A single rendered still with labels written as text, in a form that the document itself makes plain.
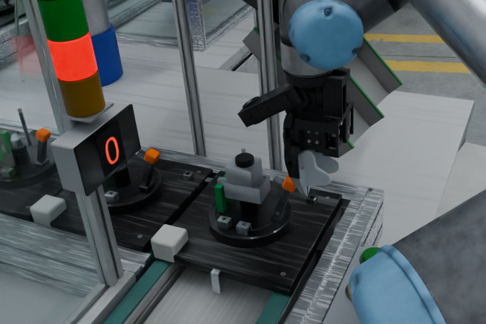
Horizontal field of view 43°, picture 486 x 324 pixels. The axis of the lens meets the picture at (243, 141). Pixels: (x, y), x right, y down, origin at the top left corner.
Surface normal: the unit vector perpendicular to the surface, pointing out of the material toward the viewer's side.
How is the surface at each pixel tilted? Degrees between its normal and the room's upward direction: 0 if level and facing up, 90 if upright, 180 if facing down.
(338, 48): 90
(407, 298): 40
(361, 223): 0
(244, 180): 90
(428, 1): 79
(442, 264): 35
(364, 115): 90
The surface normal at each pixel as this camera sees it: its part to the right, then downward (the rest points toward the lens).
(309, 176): -0.43, 0.53
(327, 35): 0.06, 0.51
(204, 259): -0.08, -0.86
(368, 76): 0.51, -0.43
